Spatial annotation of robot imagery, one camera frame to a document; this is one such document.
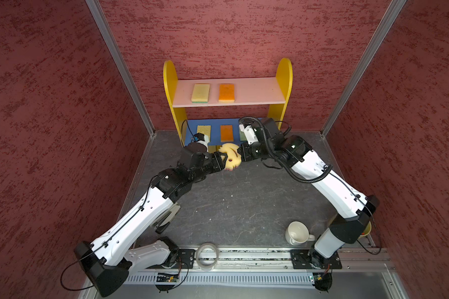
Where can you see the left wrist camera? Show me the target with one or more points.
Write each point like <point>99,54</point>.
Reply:
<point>201,139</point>

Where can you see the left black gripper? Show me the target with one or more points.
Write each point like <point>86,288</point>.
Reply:
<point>216,159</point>

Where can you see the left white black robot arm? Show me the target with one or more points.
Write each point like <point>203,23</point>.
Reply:
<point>108,260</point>

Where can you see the aluminium rail front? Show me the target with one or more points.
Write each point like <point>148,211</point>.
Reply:
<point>279,259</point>

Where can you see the white ceramic mug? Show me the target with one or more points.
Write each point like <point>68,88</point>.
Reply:
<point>297,233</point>

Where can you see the green scrub sponge dark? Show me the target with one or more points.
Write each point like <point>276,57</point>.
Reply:
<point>200,93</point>

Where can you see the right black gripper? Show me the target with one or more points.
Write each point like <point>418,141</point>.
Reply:
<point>246,153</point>

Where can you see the yellow smiley face sponge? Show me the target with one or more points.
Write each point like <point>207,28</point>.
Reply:
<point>233,158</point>

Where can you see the clear tape roll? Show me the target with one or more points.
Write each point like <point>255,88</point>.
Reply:
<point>207,256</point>

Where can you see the pink upper shelf board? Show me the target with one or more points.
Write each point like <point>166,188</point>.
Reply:
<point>248,91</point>

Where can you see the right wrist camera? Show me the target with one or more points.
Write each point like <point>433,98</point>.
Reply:
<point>250,134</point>

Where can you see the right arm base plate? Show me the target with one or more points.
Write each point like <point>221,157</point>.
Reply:
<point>304,259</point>

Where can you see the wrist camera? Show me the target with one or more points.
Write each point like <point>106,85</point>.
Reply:
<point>250,134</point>
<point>201,139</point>

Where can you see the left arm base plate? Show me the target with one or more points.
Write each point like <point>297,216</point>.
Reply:
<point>183,258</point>

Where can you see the yellow shelf unit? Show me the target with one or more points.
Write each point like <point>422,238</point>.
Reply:
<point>170,80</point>

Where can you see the grey stapler on table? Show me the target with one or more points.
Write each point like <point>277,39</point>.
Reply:
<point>168,218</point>

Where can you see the blue lower shelf board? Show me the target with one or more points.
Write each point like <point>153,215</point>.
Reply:
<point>190,128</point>

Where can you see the orange sponge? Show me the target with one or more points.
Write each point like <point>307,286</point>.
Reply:
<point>226,93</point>
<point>226,133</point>

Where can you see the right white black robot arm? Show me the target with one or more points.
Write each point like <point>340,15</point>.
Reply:
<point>355,210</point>

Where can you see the yellow cup with pens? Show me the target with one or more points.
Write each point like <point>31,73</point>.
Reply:
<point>367,230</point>

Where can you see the light green sponge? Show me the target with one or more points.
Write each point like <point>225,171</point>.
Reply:
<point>242,136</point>

